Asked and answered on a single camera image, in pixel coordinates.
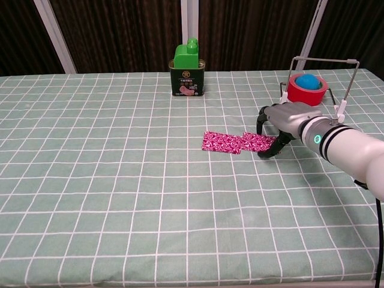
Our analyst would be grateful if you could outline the green checked tablecloth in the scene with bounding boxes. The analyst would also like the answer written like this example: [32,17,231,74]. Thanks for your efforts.
[0,68,384,286]

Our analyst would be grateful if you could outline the dark brown curtain panel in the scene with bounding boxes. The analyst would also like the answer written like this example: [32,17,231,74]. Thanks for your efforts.
[311,0,384,79]
[196,0,319,73]
[0,0,65,76]
[50,0,184,74]

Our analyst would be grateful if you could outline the pink patterned cloth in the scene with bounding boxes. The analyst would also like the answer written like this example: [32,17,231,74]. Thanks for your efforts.
[200,131,244,155]

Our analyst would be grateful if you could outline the red tape roll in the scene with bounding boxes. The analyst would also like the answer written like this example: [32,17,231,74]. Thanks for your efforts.
[284,73,328,106]

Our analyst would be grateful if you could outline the blue ball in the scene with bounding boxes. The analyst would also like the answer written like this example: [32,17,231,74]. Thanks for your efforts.
[294,74,320,91]

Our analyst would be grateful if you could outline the metal wire rack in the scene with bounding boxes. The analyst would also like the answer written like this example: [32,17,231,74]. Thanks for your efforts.
[278,56,361,124]

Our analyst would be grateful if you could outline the green toy building block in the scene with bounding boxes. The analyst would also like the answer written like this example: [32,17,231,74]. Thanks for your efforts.
[173,38,200,69]

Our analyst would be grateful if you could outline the white frame post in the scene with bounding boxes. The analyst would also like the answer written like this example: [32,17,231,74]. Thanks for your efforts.
[32,0,77,74]
[181,0,199,73]
[299,0,329,71]

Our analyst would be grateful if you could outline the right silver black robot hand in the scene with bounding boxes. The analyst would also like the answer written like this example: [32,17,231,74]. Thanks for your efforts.
[256,101,323,160]

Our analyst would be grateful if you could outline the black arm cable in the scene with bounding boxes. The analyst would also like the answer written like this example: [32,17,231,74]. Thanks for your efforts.
[353,179,384,288]

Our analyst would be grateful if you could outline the dark green tin can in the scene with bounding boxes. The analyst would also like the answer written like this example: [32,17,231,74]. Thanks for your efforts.
[168,59,206,97]

